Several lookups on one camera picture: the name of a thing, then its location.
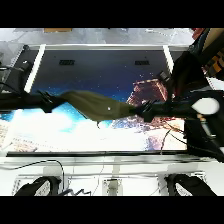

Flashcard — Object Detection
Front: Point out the black garment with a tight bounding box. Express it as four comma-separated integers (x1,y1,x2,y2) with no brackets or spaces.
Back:
167,50,210,103

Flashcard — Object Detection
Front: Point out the olive green garment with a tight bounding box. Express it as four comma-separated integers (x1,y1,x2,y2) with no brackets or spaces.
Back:
59,89,140,123

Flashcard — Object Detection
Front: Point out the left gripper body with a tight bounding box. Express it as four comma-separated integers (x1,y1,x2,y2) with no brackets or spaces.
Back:
36,89,64,114

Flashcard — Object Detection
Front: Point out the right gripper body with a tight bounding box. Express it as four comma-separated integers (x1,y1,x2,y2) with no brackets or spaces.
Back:
134,99,158,123

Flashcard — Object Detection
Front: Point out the heap of clothes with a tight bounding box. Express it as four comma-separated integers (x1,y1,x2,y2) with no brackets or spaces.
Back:
188,28,224,82

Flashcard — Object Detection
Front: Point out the black cable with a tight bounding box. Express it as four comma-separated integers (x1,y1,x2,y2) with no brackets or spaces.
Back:
0,158,66,188
60,187,89,197

